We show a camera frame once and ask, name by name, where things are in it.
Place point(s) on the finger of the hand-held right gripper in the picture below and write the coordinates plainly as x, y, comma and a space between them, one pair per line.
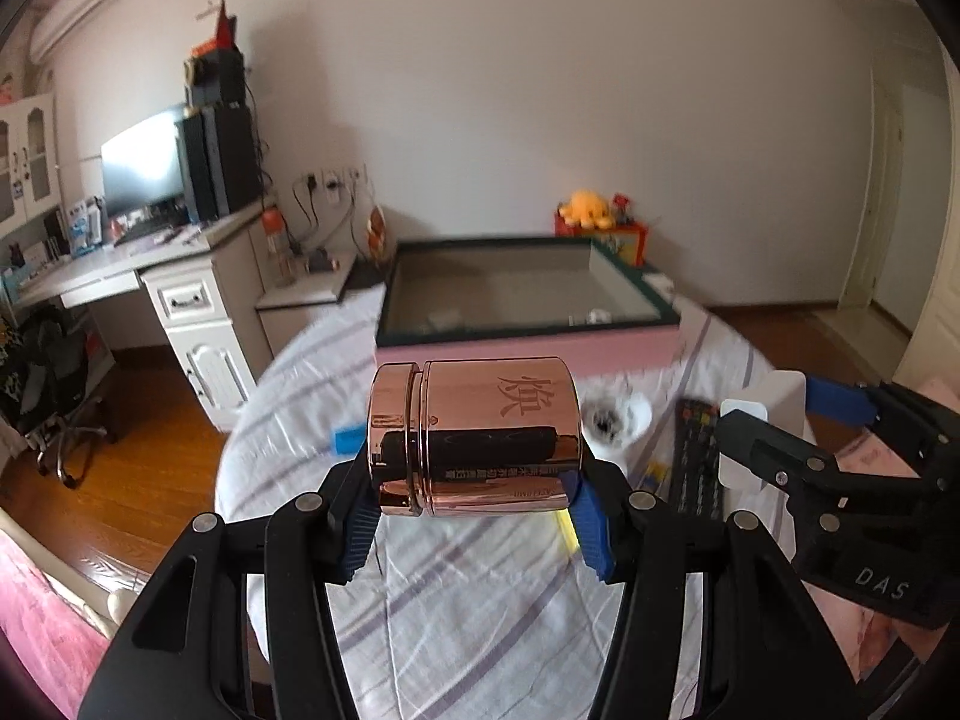
757, 446
836, 399

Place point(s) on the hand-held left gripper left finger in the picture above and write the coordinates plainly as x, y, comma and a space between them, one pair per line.
358, 540

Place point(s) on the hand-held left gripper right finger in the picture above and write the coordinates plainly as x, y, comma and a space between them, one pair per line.
592, 532

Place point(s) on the yellow highlighter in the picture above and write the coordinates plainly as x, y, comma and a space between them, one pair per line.
568, 532

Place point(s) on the white power adapter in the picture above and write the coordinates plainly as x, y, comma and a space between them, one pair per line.
780, 401

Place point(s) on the black remote control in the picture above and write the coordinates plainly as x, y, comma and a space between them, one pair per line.
694, 457

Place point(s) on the blue and gold box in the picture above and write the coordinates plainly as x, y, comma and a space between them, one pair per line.
651, 472

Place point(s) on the blue highlighter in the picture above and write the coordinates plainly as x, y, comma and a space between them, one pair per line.
349, 440

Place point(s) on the white ceramic ashtray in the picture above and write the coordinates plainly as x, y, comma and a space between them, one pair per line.
619, 420

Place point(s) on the rose gold metal canister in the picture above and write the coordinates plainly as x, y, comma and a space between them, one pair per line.
480, 435

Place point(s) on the pink storage box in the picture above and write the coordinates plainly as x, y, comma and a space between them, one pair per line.
525, 292

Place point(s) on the pink quilt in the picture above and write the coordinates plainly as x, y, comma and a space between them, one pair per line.
877, 652

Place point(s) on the striped white bedsheet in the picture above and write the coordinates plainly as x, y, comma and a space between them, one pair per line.
465, 615

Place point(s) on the small white object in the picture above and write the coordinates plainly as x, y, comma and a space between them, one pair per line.
600, 313

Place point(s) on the white door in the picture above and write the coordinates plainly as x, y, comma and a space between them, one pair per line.
900, 195

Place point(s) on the red printed box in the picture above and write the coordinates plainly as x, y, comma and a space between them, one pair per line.
626, 240

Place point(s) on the white bedside table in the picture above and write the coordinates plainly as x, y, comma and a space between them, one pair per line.
300, 300

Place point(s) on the white desk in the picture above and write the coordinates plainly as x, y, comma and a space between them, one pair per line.
202, 315

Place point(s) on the yellow plush toy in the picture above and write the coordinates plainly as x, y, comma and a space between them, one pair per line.
586, 208

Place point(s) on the orange-capped bottle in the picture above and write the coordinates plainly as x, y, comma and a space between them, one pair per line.
276, 247

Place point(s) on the pink fuzzy cloth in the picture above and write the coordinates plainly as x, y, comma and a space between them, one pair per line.
45, 615

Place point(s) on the black office chair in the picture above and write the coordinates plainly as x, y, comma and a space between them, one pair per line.
52, 375

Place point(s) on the black computer tower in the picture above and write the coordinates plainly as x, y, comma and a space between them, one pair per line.
217, 161

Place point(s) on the small blue box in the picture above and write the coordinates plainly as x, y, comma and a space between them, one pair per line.
84, 229

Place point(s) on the computer monitor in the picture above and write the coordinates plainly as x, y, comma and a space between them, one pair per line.
142, 165

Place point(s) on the black speaker box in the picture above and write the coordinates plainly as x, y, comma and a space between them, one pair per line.
217, 79

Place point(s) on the white glass-door cabinet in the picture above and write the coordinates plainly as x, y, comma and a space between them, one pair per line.
26, 157

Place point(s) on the red flag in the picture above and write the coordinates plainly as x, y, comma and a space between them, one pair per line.
225, 30

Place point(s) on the white air conditioner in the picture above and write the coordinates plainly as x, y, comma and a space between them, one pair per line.
79, 11

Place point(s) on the wall power outlets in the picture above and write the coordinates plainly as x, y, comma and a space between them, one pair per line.
334, 178

